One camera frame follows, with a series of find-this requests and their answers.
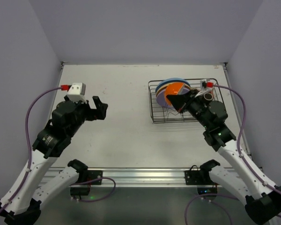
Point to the tan yellow plate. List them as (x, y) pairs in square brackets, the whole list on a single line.
[(163, 88)]

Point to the black mug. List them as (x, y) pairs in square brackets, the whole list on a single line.
[(208, 96)]

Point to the aluminium mounting rail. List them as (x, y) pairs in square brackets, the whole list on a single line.
[(112, 177)]

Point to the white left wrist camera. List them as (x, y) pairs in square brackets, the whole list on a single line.
[(78, 88)]

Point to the orange bowl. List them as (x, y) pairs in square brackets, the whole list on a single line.
[(174, 88)]

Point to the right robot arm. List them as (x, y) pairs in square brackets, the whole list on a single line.
[(260, 196)]

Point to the dark wire dish rack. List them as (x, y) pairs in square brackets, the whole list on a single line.
[(160, 114)]

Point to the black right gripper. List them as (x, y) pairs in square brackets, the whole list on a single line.
[(188, 101)]

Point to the black base bracket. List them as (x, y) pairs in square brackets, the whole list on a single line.
[(88, 175), (199, 176)]

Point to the black left base bracket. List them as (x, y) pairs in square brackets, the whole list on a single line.
[(88, 175)]

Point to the blue plate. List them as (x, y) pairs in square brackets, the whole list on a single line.
[(171, 80)]

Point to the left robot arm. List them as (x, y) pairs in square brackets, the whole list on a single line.
[(23, 203)]

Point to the black right base bracket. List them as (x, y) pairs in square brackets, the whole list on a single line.
[(199, 176)]

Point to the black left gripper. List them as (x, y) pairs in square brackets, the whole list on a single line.
[(91, 110)]

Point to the purple plate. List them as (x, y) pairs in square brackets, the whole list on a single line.
[(162, 100)]

